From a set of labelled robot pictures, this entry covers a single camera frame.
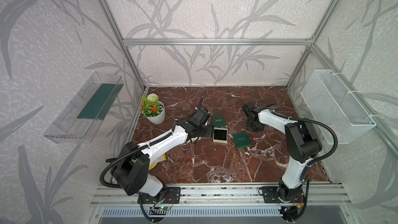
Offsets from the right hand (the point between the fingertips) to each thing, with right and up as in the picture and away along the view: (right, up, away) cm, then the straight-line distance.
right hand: (252, 127), depth 96 cm
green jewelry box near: (-8, -6, -7) cm, 13 cm away
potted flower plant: (-60, +12, -8) cm, 62 cm away
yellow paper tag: (-54, -15, -12) cm, 58 cm away
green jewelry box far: (-21, +4, +2) cm, 22 cm away
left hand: (-26, 0, -12) cm, 29 cm away
